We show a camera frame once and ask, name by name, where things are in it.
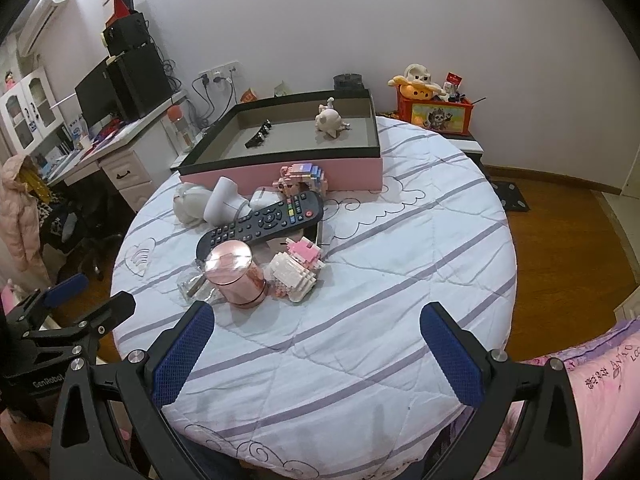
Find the water bottle orange cap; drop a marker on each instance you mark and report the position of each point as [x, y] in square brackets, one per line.
[182, 127]

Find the rose gold round tin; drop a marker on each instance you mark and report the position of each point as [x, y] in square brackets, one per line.
[230, 267]

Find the white striped quilted tablecloth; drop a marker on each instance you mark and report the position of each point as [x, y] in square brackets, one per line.
[342, 385]

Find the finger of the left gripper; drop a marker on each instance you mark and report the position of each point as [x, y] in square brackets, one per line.
[31, 312]
[100, 314]

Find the pink bed sheet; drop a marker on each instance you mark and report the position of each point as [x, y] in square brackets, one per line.
[604, 375]

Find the blue white snack bag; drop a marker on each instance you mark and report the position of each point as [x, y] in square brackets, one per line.
[281, 89]

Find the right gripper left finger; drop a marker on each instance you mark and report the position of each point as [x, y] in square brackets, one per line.
[109, 422]

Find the black office chair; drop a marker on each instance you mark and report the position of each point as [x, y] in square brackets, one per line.
[65, 227]

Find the black hair clip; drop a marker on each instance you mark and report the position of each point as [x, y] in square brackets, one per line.
[260, 135]

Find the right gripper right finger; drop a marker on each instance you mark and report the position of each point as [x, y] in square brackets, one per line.
[546, 443]

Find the black speaker box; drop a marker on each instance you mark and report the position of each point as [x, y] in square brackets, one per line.
[125, 34]

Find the clear heart acrylic piece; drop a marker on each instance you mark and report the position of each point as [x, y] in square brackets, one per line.
[194, 286]

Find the pink jacket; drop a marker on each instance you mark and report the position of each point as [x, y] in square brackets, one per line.
[22, 189]

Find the pink pig figurine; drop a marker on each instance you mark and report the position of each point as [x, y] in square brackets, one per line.
[329, 121]

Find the black white tv stand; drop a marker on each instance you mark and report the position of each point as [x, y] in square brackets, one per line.
[465, 142]

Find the pink black storage box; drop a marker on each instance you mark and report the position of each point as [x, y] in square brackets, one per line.
[352, 162]

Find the black cylindrical appliance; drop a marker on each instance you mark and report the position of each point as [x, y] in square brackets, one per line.
[348, 82]

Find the white pink brick figure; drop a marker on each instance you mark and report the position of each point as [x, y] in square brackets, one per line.
[293, 274]

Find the white air conditioner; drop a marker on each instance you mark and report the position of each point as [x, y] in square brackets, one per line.
[38, 21]

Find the wall power outlet strip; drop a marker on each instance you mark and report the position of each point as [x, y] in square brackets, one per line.
[229, 71]

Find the white low side cabinet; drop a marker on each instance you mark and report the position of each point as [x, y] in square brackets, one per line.
[182, 156]

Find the white desk with drawers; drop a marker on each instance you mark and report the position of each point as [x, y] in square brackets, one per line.
[136, 160]

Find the white wall cupboard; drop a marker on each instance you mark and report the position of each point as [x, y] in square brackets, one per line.
[28, 112]

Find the red toy crate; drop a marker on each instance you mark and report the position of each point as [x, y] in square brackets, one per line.
[440, 116]

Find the black computer monitor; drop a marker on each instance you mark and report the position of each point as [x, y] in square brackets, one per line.
[96, 96]

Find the white rabbit figurine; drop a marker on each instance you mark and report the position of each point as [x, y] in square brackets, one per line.
[189, 202]

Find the black tv remote control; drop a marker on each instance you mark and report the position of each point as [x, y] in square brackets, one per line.
[302, 211]

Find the pink pastel brick figure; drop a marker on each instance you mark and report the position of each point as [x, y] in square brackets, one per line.
[301, 177]

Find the black bathroom scale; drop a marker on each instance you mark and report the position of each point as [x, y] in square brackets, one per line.
[510, 196]

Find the yellow white plush toys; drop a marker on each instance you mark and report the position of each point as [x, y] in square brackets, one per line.
[416, 84]

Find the orange snack bag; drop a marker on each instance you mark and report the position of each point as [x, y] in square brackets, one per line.
[248, 96]

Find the black computer tower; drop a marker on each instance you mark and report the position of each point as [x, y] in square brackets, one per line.
[139, 82]

